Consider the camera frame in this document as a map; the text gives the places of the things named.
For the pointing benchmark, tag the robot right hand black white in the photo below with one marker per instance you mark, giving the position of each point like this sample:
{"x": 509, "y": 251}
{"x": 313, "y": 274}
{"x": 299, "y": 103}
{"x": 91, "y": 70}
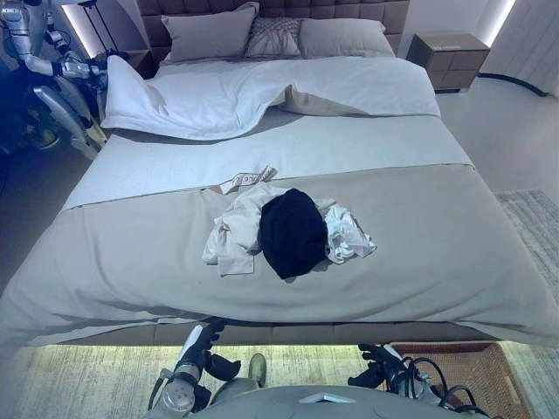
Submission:
{"x": 391, "y": 355}

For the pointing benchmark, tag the robot left hand black white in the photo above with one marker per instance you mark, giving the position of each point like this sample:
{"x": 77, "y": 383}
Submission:
{"x": 194, "y": 347}

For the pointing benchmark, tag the white garment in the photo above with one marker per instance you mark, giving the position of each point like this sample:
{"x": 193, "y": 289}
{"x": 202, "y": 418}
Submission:
{"x": 349, "y": 240}

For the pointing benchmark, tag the black garment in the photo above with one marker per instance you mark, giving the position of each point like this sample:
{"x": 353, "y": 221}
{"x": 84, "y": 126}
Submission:
{"x": 292, "y": 235}

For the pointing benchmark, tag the brown wicker basket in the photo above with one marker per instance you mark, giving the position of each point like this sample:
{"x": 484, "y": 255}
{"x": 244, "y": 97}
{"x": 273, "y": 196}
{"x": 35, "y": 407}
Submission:
{"x": 480, "y": 375}

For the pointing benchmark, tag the beige bed cover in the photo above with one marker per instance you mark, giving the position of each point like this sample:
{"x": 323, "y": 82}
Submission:
{"x": 131, "y": 262}

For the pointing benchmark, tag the pale bed sheet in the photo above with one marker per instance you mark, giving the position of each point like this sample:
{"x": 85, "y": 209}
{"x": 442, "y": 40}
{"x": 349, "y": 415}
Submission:
{"x": 218, "y": 161}

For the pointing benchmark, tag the bed with grey cover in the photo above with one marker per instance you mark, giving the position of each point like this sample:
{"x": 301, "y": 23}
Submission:
{"x": 349, "y": 8}

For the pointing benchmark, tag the grey woven rug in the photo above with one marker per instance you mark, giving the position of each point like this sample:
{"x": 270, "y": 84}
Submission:
{"x": 109, "y": 375}

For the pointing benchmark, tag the robot grey torso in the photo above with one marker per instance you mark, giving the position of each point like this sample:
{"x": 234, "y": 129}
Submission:
{"x": 314, "y": 406}

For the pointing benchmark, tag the cream shirt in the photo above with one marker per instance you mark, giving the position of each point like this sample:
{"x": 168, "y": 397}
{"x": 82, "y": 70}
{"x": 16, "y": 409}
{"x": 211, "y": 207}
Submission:
{"x": 236, "y": 235}

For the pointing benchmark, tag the printed beige cloth strip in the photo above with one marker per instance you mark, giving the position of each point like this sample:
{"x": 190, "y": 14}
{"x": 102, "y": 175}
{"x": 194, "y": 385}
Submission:
{"x": 249, "y": 176}

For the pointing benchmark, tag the white duvet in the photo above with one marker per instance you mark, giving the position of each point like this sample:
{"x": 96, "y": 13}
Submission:
{"x": 218, "y": 96}

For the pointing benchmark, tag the silver humanoid robot bystander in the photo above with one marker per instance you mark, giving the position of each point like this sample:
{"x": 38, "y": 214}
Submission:
{"x": 48, "y": 100}

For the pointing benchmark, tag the brown nightstand with drawers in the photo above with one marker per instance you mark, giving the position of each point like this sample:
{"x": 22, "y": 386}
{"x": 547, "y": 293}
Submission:
{"x": 140, "y": 63}
{"x": 450, "y": 61}

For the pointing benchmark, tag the large beige pillow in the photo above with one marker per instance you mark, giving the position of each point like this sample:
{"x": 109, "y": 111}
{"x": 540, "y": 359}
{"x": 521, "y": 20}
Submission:
{"x": 205, "y": 37}
{"x": 345, "y": 39}

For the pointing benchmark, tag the patterned beige cushion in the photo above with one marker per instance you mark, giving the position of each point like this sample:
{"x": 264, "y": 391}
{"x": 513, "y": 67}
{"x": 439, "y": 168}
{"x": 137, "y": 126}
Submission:
{"x": 273, "y": 39}

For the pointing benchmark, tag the black tripod stand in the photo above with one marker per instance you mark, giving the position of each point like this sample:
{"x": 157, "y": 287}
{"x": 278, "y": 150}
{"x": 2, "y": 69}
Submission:
{"x": 98, "y": 26}

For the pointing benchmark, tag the white sheer curtain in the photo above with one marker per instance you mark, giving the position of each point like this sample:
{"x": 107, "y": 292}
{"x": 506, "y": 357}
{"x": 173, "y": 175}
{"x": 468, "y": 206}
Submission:
{"x": 528, "y": 35}

